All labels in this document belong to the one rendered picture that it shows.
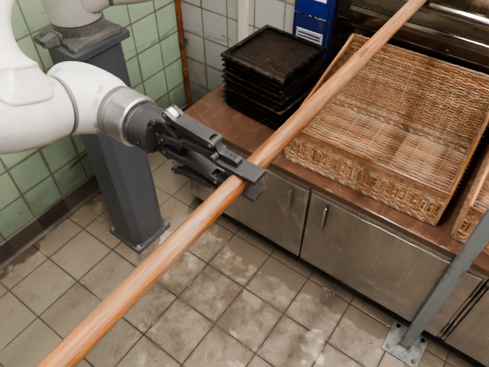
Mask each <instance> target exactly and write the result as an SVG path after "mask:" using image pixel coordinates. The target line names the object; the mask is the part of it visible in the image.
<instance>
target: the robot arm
mask: <svg viewBox="0 0 489 367"><path fill-rule="evenodd" d="M150 1H156V0H41V3H42V5H43V8H44V10H45V12H46V13H47V17H48V19H49V23H50V26H49V27H47V28H43V29H41V30H40V31H39V35H40V37H41V38H42V39H40V40H39V43H40V45H41V46H42V48H44V49H49V48H52V47H56V46H61V47H64V48H66V49H67V50H69V51H70V52H71V54H73V55H78V54H80V53H82V52H83V51H85V50H86V49H87V48H89V47H91V46H93V45H94V44H97V43H98V42H101V41H102V40H104V39H107V38H108V37H110V36H113V35H114V34H118V33H121V32H122V27H121V26H120V25H119V24H115V23H112V22H109V21H107V20H106V19H105V17H104V14H103V10H104V9H106V8H108V7H111V6H120V5H131V4H141V3H146V2H150ZM14 4H15V0H0V154H16V153H20V152H23V151H29V150H32V149H37V148H40V147H42V146H46V145H49V144H51V143H54V142H55V141H57V140H60V139H61V138H65V137H68V136H72V135H81V134H98V133H100V132H102V133H105V134H106V135H107V136H109V137H112V138H114V139H116V140H117V141H119V142H121V143H123V144H124V145H126V146H137V147H138V148H140V149H142V150H144V151H146V152H148V153H157V152H159V153H161V154H163V155H164V156H165V157H166V158H167V159H170V160H171V161H172V163H173V165H174V166H173V167H172V168H171V171H172V172H173V173H174V174H180V175H184V176H185V177H187V178H190V179H191V180H193V181H196V182H197V183H199V184H201V185H203V186H206V187H207V188H209V189H212V190H214V191H215V190H216V189H217V188H218V187H219V186H220V185H221V184H222V183H223V182H224V181H225V180H226V179H227V178H228V177H229V176H230V175H231V174H233V175H235V176H237V177H239V178H241V179H242V180H244V181H246V182H248V183H250V185H249V186H248V187H247V188H246V189H245V190H244V191H243V192H242V193H241V194H240V195H241V196H243V197H244V198H246V199H248V200H249V201H251V202H255V201H256V200H257V198H259V196H261V195H262V193H264V191H265V187H264V186H261V185H260V184H258V183H257V182H259V180H260V179H261V178H262V177H263V176H264V175H265V174H266V170H265V169H263V168H262V167H259V166H257V165H255V164H253V163H251V162H249V161H247V160H246V159H243V158H242V157H241V156H239V155H238V154H235V153H234V152H232V151H229V150H228V149H227V148H226V146H225V145H223V144H222V140H223V136H222V135H221V134H220V133H217V132H216V131H214V130H212V129H211V128H209V127H208V126H206V125H204V124H202V123H201V122H199V121H197V120H195V119H194V118H192V117H190V116H189V115H187V114H185V113H183V112H182V111H181V110H180V109H179V108H178V107H177V106H176V105H175V104H172V105H171V106H170V107H169V108H167V109H166V110H164V109H162V108H159V107H158V106H156V103H155V102H154V101H153V100H152V99H151V98H149V97H147V96H145V95H143V94H141V93H139V92H137V91H136V90H134V89H132V88H130V87H128V86H127V85H126V84H125V83H124V82H123V81H122V80H120V79H119V78H117V77H116V76H114V75H113V74H110V73H108V72H107V71H104V70H103V69H101V68H98V67H96V66H93V65H90V64H88V63H82V62H76V61H66V62H62V63H58V64H56V65H54V66H53V67H51V69H50V70H49V71H48V73H47V75H45V74H44V73H43V72H42V71H41V69H40V68H39V65H38V63H37V62H35V61H33V60H31V59H30V58H28V57H26V56H25V55H24V54H23V53H22V51H21V50H20V48H19V47H18V45H17V43H16V41H15V38H14V35H13V32H12V10H13V7H14ZM110 5H111V6H110ZM210 137H212V139H209V138H210ZM201 154H202V155H204V156H206V157H209V158H210V159H211V161H212V162H211V161H210V160H209V159H207V158H206V157H203V156H202V155H201ZM217 159H218V160H217ZM215 160H217V161H216V162H215V163H213V162H214V161H215Z"/></svg>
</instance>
